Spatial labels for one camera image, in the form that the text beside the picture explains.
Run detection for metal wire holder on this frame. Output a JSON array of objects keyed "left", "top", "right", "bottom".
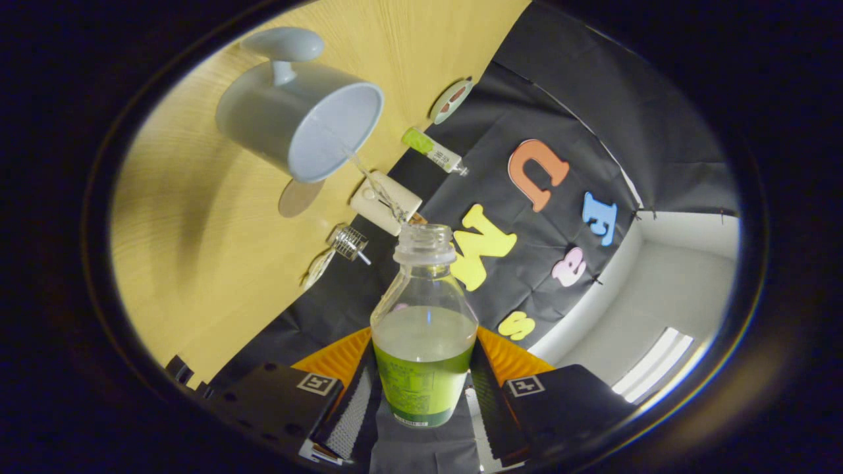
[{"left": 327, "top": 225, "right": 368, "bottom": 259}]

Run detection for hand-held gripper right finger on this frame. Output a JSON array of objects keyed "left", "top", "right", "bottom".
[{"left": 469, "top": 326, "right": 638, "bottom": 469}]

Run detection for pale green plate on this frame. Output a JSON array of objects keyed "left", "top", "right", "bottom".
[{"left": 429, "top": 76, "right": 474, "bottom": 126}]

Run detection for white toaster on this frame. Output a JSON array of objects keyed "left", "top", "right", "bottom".
[{"left": 349, "top": 171, "right": 423, "bottom": 237}]

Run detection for clear juice bottle green label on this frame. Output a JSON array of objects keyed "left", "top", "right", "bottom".
[{"left": 369, "top": 223, "right": 479, "bottom": 429}]

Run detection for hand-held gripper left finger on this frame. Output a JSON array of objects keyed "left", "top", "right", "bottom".
[{"left": 198, "top": 327, "right": 383, "bottom": 461}]

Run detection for wooden table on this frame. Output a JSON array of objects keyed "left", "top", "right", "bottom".
[{"left": 111, "top": 0, "right": 533, "bottom": 389}]

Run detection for ceiling light panel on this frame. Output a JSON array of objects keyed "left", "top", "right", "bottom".
[{"left": 611, "top": 327, "right": 695, "bottom": 404}]

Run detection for slim white label drink bottle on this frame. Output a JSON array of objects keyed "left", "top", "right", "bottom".
[{"left": 402, "top": 126, "right": 470, "bottom": 177}]

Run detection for pale blue cup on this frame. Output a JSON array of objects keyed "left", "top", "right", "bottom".
[{"left": 215, "top": 26, "right": 385, "bottom": 184}]

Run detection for round brown coaster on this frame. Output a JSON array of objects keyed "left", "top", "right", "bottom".
[{"left": 278, "top": 178, "right": 325, "bottom": 219}]

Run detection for white divided snack tray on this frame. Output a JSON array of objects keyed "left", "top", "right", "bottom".
[{"left": 301, "top": 249, "right": 337, "bottom": 290}]

